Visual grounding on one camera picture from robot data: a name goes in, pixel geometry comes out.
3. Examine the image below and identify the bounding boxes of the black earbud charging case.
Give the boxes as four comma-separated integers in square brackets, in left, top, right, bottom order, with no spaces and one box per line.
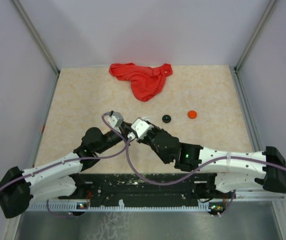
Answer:
[162,114,172,124]

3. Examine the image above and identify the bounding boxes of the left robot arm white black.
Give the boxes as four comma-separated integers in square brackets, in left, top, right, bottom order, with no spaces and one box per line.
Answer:
[0,122,136,219]

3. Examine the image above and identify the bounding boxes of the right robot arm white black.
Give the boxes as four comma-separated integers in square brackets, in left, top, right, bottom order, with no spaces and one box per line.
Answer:
[131,119,286,198]

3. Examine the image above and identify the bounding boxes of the red crumpled cloth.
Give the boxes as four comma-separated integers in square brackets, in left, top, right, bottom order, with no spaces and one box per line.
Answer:
[109,63,173,102]

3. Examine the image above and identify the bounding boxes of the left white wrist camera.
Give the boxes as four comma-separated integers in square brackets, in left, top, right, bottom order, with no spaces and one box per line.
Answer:
[108,111,124,129]

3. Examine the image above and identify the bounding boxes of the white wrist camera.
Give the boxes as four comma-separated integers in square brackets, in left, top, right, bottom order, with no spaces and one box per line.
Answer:
[108,111,124,129]
[130,117,153,140]

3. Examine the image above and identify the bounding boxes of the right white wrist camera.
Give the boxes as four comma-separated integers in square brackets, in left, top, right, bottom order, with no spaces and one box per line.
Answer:
[130,117,153,140]

